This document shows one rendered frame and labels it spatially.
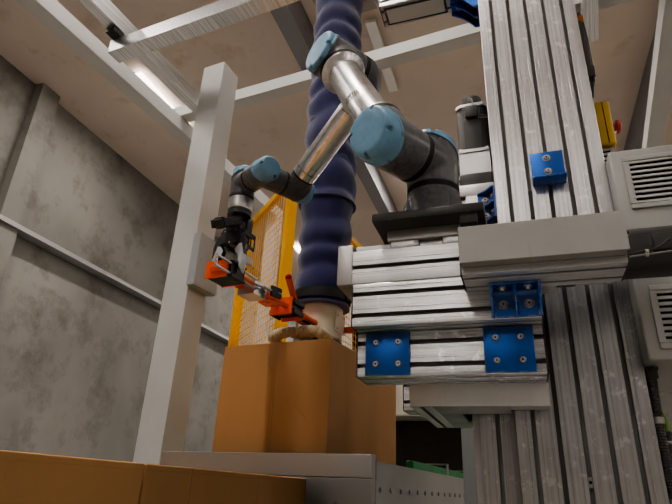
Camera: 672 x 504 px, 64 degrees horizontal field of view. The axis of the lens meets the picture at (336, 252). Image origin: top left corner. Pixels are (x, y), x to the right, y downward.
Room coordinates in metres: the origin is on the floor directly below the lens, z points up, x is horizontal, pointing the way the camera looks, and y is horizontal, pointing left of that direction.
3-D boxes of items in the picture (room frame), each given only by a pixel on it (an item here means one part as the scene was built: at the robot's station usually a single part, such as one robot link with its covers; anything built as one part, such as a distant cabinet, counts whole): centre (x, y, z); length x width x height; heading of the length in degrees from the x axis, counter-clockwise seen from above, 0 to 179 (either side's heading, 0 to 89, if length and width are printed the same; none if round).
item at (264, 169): (1.40, 0.22, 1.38); 0.11 x 0.11 x 0.08; 39
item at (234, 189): (1.46, 0.30, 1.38); 0.09 x 0.08 x 0.11; 39
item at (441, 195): (1.05, -0.21, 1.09); 0.15 x 0.15 x 0.10
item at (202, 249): (2.73, 0.71, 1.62); 0.20 x 0.05 x 0.30; 155
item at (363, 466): (1.67, 0.19, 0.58); 0.70 x 0.03 x 0.06; 65
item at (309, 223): (1.99, 0.04, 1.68); 0.22 x 0.22 x 1.04
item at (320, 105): (1.98, 0.04, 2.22); 0.24 x 0.24 x 1.25
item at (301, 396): (1.99, 0.05, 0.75); 0.60 x 0.40 x 0.40; 154
